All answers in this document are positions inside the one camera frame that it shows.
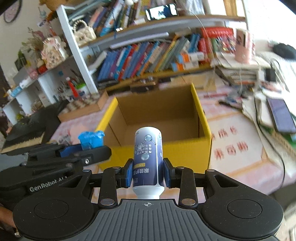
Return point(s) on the white green lidded jar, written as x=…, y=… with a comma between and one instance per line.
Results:
x=83, y=88

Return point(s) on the white quilted handbag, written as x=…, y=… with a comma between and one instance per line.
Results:
x=83, y=33

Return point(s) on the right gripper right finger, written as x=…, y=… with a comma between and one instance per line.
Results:
x=183, y=179

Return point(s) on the phone on shelf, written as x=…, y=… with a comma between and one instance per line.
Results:
x=161, y=12

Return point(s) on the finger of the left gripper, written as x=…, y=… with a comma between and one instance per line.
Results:
x=49, y=151
x=83, y=158

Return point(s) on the orange white medicine box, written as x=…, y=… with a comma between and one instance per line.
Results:
x=189, y=57

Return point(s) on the blue wrapper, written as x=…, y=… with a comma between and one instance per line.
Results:
x=91, y=140

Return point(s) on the smartphone on books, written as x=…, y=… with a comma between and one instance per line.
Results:
x=282, y=119

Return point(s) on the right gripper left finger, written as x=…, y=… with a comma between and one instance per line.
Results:
x=112, y=179

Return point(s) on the wooden chess board box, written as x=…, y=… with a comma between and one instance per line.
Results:
x=84, y=106

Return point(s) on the red tassel ornament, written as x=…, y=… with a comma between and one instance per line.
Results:
x=72, y=87

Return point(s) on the black brown device case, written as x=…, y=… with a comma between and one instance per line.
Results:
x=144, y=85

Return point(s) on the yellow cardboard box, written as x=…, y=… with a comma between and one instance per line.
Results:
x=175, y=111

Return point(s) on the white bookshelf unit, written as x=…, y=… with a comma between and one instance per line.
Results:
x=152, y=30

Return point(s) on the white blue spray bottle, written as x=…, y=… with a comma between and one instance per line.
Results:
x=148, y=175

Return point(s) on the black Yamaha keyboard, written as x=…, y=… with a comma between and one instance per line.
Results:
x=35, y=129

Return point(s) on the pink checkered tablecloth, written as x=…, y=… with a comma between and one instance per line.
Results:
x=236, y=151

